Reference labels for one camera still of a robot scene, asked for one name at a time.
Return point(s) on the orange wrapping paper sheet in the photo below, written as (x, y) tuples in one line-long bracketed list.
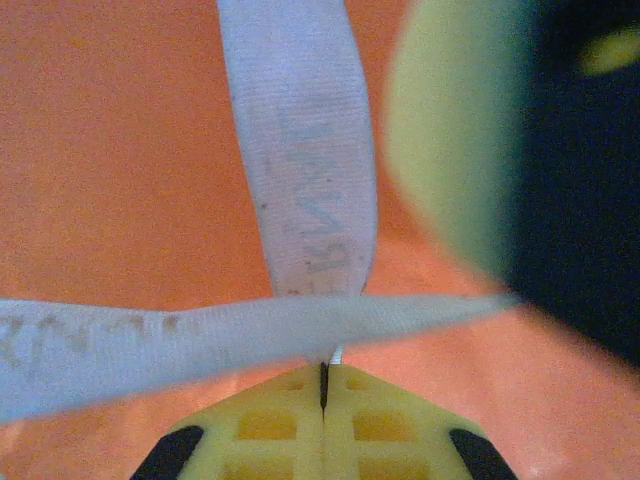
[(110, 175)]

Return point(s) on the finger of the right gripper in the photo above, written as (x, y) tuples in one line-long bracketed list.
[(585, 200), (450, 125)]

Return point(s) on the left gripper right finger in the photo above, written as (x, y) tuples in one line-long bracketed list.
[(395, 440)]

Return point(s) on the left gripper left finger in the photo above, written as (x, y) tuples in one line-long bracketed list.
[(260, 440)]

